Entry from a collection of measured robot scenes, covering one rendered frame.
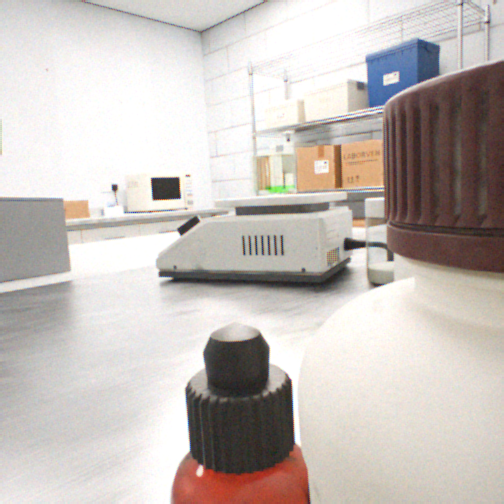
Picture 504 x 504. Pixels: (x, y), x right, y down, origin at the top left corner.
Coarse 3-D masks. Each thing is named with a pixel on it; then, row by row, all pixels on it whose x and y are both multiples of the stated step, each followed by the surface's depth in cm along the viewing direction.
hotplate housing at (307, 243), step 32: (224, 224) 47; (256, 224) 45; (288, 224) 44; (320, 224) 43; (160, 256) 51; (192, 256) 49; (224, 256) 47; (256, 256) 46; (288, 256) 44; (320, 256) 43
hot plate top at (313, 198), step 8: (336, 192) 49; (344, 192) 51; (216, 200) 47; (224, 200) 47; (232, 200) 46; (240, 200) 46; (248, 200) 46; (256, 200) 45; (264, 200) 45; (272, 200) 45; (280, 200) 44; (288, 200) 44; (296, 200) 44; (304, 200) 43; (312, 200) 43; (320, 200) 43; (328, 200) 45; (336, 200) 49
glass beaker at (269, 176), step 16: (256, 128) 46; (272, 128) 46; (288, 128) 47; (256, 144) 47; (272, 144) 46; (288, 144) 47; (256, 160) 47; (272, 160) 47; (288, 160) 47; (256, 176) 48; (272, 176) 47; (288, 176) 47; (256, 192) 48; (272, 192) 47; (288, 192) 48
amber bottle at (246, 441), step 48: (240, 336) 7; (192, 384) 8; (240, 384) 7; (288, 384) 8; (192, 432) 7; (240, 432) 7; (288, 432) 7; (192, 480) 7; (240, 480) 7; (288, 480) 7
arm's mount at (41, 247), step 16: (0, 208) 56; (16, 208) 58; (32, 208) 59; (48, 208) 60; (64, 208) 62; (0, 224) 56; (16, 224) 58; (32, 224) 59; (48, 224) 60; (64, 224) 62; (0, 240) 56; (16, 240) 58; (32, 240) 59; (48, 240) 61; (64, 240) 62; (0, 256) 57; (16, 256) 58; (32, 256) 59; (48, 256) 61; (64, 256) 62; (0, 272) 57; (16, 272) 58; (32, 272) 59; (48, 272) 61
